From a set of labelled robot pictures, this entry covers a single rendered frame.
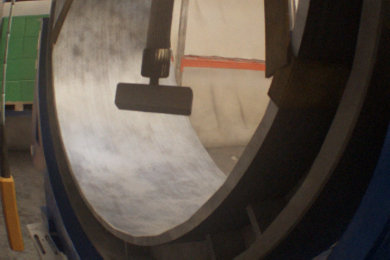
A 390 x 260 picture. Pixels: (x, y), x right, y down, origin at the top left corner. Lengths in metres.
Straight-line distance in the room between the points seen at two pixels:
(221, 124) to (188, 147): 7.27
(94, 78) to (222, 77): 7.13
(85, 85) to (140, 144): 0.40
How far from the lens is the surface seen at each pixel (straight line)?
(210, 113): 9.47
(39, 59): 2.77
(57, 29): 2.48
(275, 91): 0.82
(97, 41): 2.57
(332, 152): 0.72
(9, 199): 1.73
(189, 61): 7.55
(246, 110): 9.87
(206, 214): 1.04
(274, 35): 0.85
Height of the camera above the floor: 2.02
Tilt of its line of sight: 9 degrees down
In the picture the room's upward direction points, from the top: 4 degrees clockwise
